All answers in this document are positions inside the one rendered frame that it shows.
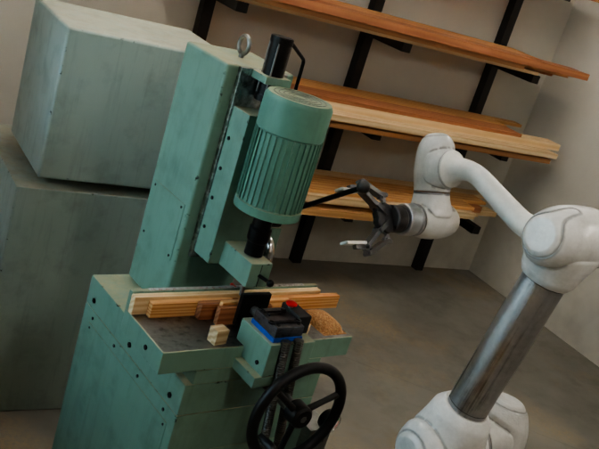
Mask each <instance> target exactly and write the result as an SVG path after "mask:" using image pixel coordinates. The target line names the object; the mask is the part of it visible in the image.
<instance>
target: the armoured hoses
mask: <svg viewBox="0 0 599 449"><path fill-rule="evenodd" d="M293 343H294V345H293V351H292V354H291V360H290V365H289V366H290V367H289V369H288V371H289V370H291V369H293V368H295V367H297V366H299V363H300V356H301V351H302V349H303V346H304V340H303V339H300V338H295V339H294V340H293ZM290 348H291V341H289V340H288V339H282V340H281V348H280V353H279V356H278V359H277V364H276V367H275V373H274V377H273V382H274V381H275V380H277V379H278V378H279V377H280V376H282V375H283V374H284V372H285V367H286V363H287V357H288V353H289V352H290ZM295 381H296V380H295ZM295 381H293V382H292V383H291V384H290V385H289V386H287V387H286V388H285V389H284V391H285V392H286V393H288V394H289V395H290V396H291V397H292V395H293V390H294V386H295ZM273 382H272V383H273ZM278 399H279V398H278V397H277V396H276V397H275V398H274V400H273V401H272V402H271V403H270V405H269V406H268V407H267V409H266V414H265V419H264V420H263V425H262V430H261V433H263V434H264V435H265V436H266V437H268V438H270V433H271V428H272V426H273V425H272V424H273V421H274V417H275V410H276V406H277V402H278ZM280 408H281V409H280V412H279V416H278V417H279V418H278V422H277V425H276V426H277V427H276V432H275V438H274V442H273V443H274V444H275V445H276V449H277V447H278V445H279V444H280V442H281V440H282V438H283V435H284V432H285V428H286V424H287V420H286V419H285V418H284V417H283V411H284V409H283V408H282V407H280Z"/></svg>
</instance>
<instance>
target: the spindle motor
mask: <svg viewBox="0 0 599 449"><path fill-rule="evenodd" d="M332 114H333V111H332V105H331V104H330V103H328V102H326V101H324V100H322V99H320V98H318V97H315V96H314V95H311V94H306V93H303V92H301V91H298V90H294V89H290V88H286V87H281V86H270V87H269V88H268V89H267V90H266V91H265V92H264V95H263V99H262V102H261V105H260V108H259V112H258V117H257V120H256V125H255V127H254V131H253V134H252V137H251V140H250V146H249V149H248V152H247V156H246V159H245V162H244V165H243V169H242V174H241V177H240V181H239V183H238V187H237V190H236V193H235V195H234V205H235V206H236V207H237V208H238V209H240V210H241V211H242V212H244V213H246V214H248V215H250V216H253V217H256V218H257V219H260V220H263V221H267V222H270V223H275V224H280V225H292V224H296V223H298V222H299V220H300V215H301V211H302V209H303V206H304V203H305V200H306V197H307V194H308V189H309V186H310V184H311V181H312V177H313V174H314V172H315V169H316V164H317V161H318V158H319V155H320V152H321V150H322V147H323V142H324V139H325V136H326V133H327V130H328V127H329V125H330V121H331V118H332Z"/></svg>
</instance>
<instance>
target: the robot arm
mask: <svg viewBox="0 0 599 449"><path fill-rule="evenodd" d="M462 181H467V182H469V183H470V184H472V185H473V186H474V187H475V188H476V189H477V191H478V192H479V193H480V194H481V195H482V197H483V198H484V199H485V200H486V201H487V203H488V204H489V205H490V206H491V207H492V208H493V209H494V210H495V211H496V213H497V214H498V215H499V216H500V217H501V219H502V220H503V221H504V222H505V223H506V225H507V226H508V227H509V228H510V229H511V230H512V231H513V232H515V233H516V234H517V235H519V236H520V237H521V245H522V248H523V254H522V257H521V269H522V272H521V275H520V276H519V278H518V280H517V281H516V283H515V284H514V285H513V288H512V289H511V291H510V293H509V294H508V296H507V298H506V300H505V302H504V303H503V304H502V306H501V308H500V309H499V311H498V313H497V314H496V317H495V318H494V320H493V322H492V323H491V324H490V326H489V327H488V330H487V332H486V333H485V335H484V337H483V338H482V340H481V342H480V343H479V345H478V346H477V348H476V350H475V351H474V353H473V355H472V357H471V359H470V361H469V362H468V364H467V365H466V366H465V368H464V370H463V372H462V374H461V375H460V377H459V379H458V380H457V382H456V384H455V385H454V387H453V388H452V390H449V391H445V392H441V393H438V394H437V395H435V396H434V397H433V398H432V400H431V401H430V402H429V403H428V404H427V405H426V406H425V407H424V408H423V409H422V410H421V411H420V412H419V413H417V414H416V415H415V417H414V418H413V419H411V420H409V421H408V422H407V423H406V424H405V425H404V426H403V427H402V429H401V430H400V431H399V432H398V435H397V438H396V443H395V449H524V448H525V445H526V443H527V439H528V434H529V416H528V413H527V412H526V409H525V407H524V405H523V403H522V402H521V401H519V400H518V399H516V398H515V397H513V396H510V395H508V394H506V393H504V392H503V390H504V389H505V387H506V385H507V383H508V382H509V380H510V379H511V377H512V376H513V374H514V373H515V371H516V370H517V368H518V366H519V365H520V363H521V361H522V359H523V358H524V356H525V355H526V354H527V352H528V351H529V349H530V347H531V345H532V344H533V342H534V341H535V339H536V337H537V335H538V334H539V332H540V331H541V330H542V328H543V327H544V325H545V323H546V321H547V320H548V318H549V317H550V315H551V313H552V312H553V311H554V309H555V307H556V306H557V304H558V303H559V301H560V299H561V298H562V296H563V294H565V293H568V292H570V291H572V290H574V289H575V288H576V287H577V286H578V285H579V284H580V283H581V282H582V281H583V280H584V279H585V278H587V277H588V275H590V274H591V273H592V272H593V271H594V270H595V269H596V268H599V209H595V208H591V207H586V206H578V205H557V206H552V207H549V208H545V209H542V210H540V211H539V212H537V213H536V214H535V215H532V214H530V212H528V211H527V210H526V209H525V208H524V207H523V206H522V205H521V204H520V203H519V202H518V201H517V200H516V199H515V198H514V197H513V196H512V195H511V194H510V193H509V192H508V191H507V190H506V189H505V188H504V186H503V185H501V184H500V183H499V182H498V181H497V180H496V179H495V177H493V176H492V175H491V174H490V173H489V172H488V171H487V169H485V168H484V167H483V166H481V165H480V164H478V163H476V162H474V161H471V160H469V159H464V158H463V156H462V155H461V153H460V152H458V151H456V150H455V144H454V142H453V140H452V139H451V137H450V136H448V135H447V134H444V133H432V134H428V135H426V136H425V137H424V138H423V139H422V140H421V141H420V143H419V145H418V148H417V152H416V155H415V161H414V194H413V198H412V201H411V203H402V204H398V205H389V204H387V203H386V197H388V193H386V192H382V191H380V190H379V189H378V188H376V187H375V186H373V185H372V184H370V183H369V184H370V185H371V189H370V191H369V192H368V193H366V194H362V193H359V192H355V193H351V194H356V193H357V194H358V195H359V196H360V197H361V198H362V199H363V200H364V201H365V202H366V203H367V204H368V206H369V208H370V209H371V210H372V211H373V224H374V228H373V230H372V232H371V233H370V234H369V236H368V237H367V238H366V240H365V241H343V242H341V243H340V245H348V246H352V247H353V249H361V250H363V252H364V253H363V256H364V257H368V256H371V255H373V254H374V253H375V252H377V251H378V250H379V249H381V248H382V247H384V246H385V245H387V244H390V243H392V242H393V240H392V239H391V238H390V233H396V234H398V235H401V236H415V237H417V238H420V239H429V240H431V239H440V238H445V237H447V236H450V235H452V234H453V233H455V232H456V230H457V229H458V227H459V224H460V217H459V215H458V213H457V211H456V210H455V208H454V207H453V206H451V201H450V190H451V188H454V187H457V185H459V184H460V183H461V182H462ZM418 191H420V192H418ZM442 192H444V193H442ZM374 197H375V198H377V200H379V201H380V202H379V201H377V200H376V199H375V198H374ZM381 233H383V234H384V237H382V240H381V241H378V242H377V243H376V244H374V245H373V243H374V242H375V241H376V239H377V238H378V237H379V235H380V234H381ZM372 245H373V246H372ZM371 246H372V247H371Z"/></svg>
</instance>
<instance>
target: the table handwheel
mask: <svg viewBox="0 0 599 449"><path fill-rule="evenodd" d="M318 373H319V374H324V375H327V376H328V377H330V378H331V379H332V381H333V383H334V386H335V392H333V393H331V394H330V395H329V396H326V397H324V398H322V399H319V400H317V401H315V402H314V403H312V404H308V405H306V404H305V403H304V402H303V401H302V400H301V399H293V398H292V397H291V396H290V395H289V394H288V393H286V392H285V391H284V389H285V388H286V387H287V386H289V385H290V384H291V383H292V382H293V381H295V380H298V379H300V378H302V377H305V376H308V375H311V374H318ZM262 388H263V389H265V392H264V393H263V394H262V395H261V397H260V398H259V400H258V401H257V402H256V404H255V406H254V407H253V409H252V412H251V414H250V417H249V420H248V424H247V429H246V440H247V445H248V447H249V449H263V448H262V447H261V445H260V443H259V441H258V427H259V424H260V422H261V419H262V417H263V414H264V413H265V411H266V409H267V407H268V406H269V405H270V403H271V402H272V401H273V400H274V398H275V397H276V396H277V397H278V398H279V399H278V402H277V403H278V404H279V405H280V406H281V407H282V408H283V409H284V411H283V417H284V418H285V419H286V420H287V421H288V422H289V425H288V427H287V429H286V431H285V433H284V435H283V438H282V440H281V442H280V444H279V445H278V447H277V449H284V448H285V446H286V444H287V442H288V440H289V438H290V436H291V434H292V432H293V430H294V429H300V428H303V427H305V426H307V425H308V424H309V422H310V421H311V418H312V411H313V410H315V409H316V408H318V407H320V406H322V405H324V404H327V403H329V402H331V401H332V400H334V402H333V405H332V409H331V410H330V413H329V414H328V416H327V418H326V419H325V421H324V423H323V424H322V425H321V427H320V428H319V429H318V430H317V431H316V432H315V433H314V434H313V435H312V436H311V437H310V438H309V439H307V440H306V441H305V442H303V443H302V444H300V445H298V446H296V447H294V448H292V449H314V448H315V447H316V446H317V445H319V444H320V443H321V442H322V441H323V440H324V439H325V438H326V437H327V435H328V434H329V433H330V432H331V430H332V429H333V427H334V426H335V424H336V423H337V421H338V419H339V418H340V416H341V413H342V410H343V408H344V404H345V401H346V395H347V387H346V382H345V379H344V377H343V375H342V374H341V372H340V371H339V370H338V369H337V368H336V367H334V366H333V365H331V364H328V363H322V362H313V363H304V364H302V365H300V366H297V367H295V368H293V369H291V370H289V371H287V372H286V373H285V374H283V375H282V376H280V377H279V378H278V379H277V380H275V381H274V382H273V383H272V384H271V385H270V386H268V387H262Z"/></svg>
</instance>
